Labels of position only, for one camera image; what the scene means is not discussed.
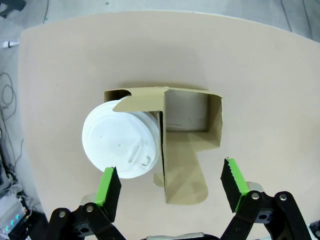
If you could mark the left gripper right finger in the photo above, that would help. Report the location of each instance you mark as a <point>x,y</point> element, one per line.
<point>240,190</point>

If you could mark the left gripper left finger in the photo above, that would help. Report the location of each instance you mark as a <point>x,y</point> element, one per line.
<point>107,195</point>

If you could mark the white plastic cup lid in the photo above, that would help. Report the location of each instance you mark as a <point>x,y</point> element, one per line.
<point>117,142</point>

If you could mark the brown cardboard box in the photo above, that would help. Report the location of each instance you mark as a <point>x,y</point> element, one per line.
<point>185,160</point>

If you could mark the paper drink cup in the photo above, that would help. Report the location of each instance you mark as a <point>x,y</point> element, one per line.
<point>154,125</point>

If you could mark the electronics box with green lights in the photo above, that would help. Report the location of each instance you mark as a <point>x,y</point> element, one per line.
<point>13,220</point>

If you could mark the black floor object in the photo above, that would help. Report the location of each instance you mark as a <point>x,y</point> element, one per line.
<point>11,7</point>

